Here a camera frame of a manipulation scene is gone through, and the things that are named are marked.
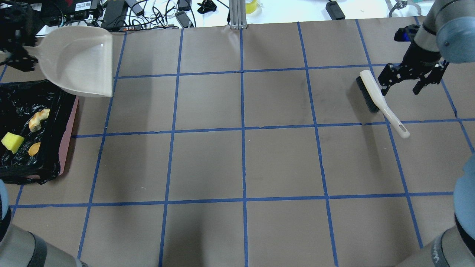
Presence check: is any aluminium frame post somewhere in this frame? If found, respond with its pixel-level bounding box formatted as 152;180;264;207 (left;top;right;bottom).
229;0;248;29

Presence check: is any black power adapter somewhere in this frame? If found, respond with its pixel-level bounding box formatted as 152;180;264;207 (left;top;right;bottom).
101;0;126;29

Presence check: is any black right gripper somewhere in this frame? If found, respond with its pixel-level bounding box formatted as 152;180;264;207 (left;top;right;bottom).
378;25;449;96

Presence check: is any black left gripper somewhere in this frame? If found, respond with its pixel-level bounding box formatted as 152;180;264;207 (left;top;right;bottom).
0;4;39;72

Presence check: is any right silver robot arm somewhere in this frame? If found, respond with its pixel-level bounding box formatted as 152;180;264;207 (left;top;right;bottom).
361;0;474;267

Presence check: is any beige hand brush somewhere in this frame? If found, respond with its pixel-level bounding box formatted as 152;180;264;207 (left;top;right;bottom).
355;70;410;139

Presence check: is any yellow tape roll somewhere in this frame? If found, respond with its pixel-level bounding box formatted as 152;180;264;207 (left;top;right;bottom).
245;0;261;15

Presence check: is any yellow ball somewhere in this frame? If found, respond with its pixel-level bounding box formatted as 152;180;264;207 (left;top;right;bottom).
28;142;41;157

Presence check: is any beige plastic dustpan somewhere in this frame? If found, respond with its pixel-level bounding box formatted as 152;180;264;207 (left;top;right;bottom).
25;26;114;98

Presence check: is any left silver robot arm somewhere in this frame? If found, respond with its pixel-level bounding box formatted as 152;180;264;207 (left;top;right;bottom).
0;0;88;267

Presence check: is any cream crescent bread piece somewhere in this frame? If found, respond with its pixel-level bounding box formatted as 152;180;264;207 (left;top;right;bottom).
28;108;50;132

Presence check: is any yellow sponge piece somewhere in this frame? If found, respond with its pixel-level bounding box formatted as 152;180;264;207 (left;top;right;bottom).
1;132;25;154

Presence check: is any black bag lined bin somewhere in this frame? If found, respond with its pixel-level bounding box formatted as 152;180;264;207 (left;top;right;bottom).
0;80;77;185

